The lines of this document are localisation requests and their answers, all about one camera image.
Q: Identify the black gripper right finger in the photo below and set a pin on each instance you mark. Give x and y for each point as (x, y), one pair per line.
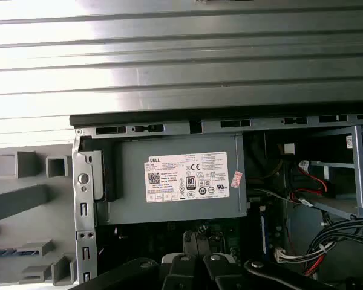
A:
(221, 272)

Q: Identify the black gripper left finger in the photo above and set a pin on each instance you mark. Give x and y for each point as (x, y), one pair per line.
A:
(181, 272)

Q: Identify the blue installed RAM stick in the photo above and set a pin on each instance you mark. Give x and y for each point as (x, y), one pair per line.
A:
(263, 235)

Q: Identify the green motherboard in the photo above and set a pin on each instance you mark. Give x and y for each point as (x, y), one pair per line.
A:
(230, 235)

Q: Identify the grey power supply white label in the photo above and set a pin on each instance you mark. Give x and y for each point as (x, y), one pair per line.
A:
(169, 145)

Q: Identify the black open PC case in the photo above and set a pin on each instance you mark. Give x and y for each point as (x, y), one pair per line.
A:
(84, 187)

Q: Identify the tall grey disk bay cage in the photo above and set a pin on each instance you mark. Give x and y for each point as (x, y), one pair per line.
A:
(358, 166)

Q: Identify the grey plastic parts rack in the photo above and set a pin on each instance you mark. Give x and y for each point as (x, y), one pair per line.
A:
(33, 169)

